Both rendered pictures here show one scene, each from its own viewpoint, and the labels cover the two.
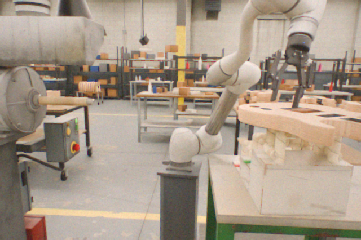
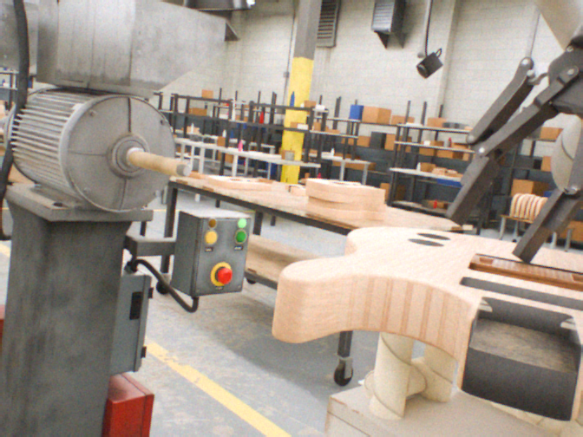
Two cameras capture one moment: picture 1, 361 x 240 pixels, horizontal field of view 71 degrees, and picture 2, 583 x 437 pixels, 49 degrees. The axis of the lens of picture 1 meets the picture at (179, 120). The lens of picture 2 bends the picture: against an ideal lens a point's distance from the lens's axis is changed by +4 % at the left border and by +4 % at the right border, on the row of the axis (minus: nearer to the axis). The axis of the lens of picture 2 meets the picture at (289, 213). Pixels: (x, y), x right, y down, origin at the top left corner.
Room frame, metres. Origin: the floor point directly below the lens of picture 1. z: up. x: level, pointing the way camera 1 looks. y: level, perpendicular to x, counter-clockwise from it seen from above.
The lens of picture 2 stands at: (0.27, -0.63, 1.36)
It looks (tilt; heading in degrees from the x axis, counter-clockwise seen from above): 8 degrees down; 45
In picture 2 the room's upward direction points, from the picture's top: 8 degrees clockwise
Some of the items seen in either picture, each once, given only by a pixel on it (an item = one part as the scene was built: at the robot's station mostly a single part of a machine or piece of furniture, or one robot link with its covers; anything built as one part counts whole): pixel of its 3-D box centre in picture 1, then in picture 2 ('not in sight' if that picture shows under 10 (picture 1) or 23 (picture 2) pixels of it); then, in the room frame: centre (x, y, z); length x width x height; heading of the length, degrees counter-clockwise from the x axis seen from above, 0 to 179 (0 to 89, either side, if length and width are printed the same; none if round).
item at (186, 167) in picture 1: (177, 162); not in sight; (1.70, 0.01, 0.73); 0.22 x 0.18 x 0.06; 79
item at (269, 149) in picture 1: (271, 150); (404, 378); (0.80, -0.30, 1.12); 0.11 x 0.03 x 0.03; 1
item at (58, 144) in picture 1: (47, 145); (186, 257); (1.22, 0.66, 0.99); 0.24 x 0.21 x 0.26; 87
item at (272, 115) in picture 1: (305, 118); (524, 299); (0.80, -0.40, 1.23); 0.40 x 0.35 x 0.04; 25
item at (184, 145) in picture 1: (182, 143); not in sight; (1.70, -0.02, 0.87); 0.18 x 0.16 x 0.22; 117
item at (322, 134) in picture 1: (321, 132); (330, 303); (0.61, -0.35, 1.23); 0.09 x 0.07 x 0.04; 25
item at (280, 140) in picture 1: (280, 146); (393, 363); (0.76, -0.31, 1.15); 0.03 x 0.03 x 0.09
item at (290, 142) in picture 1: (285, 142); not in sight; (0.92, -0.40, 1.12); 0.20 x 0.03 x 0.03; 90
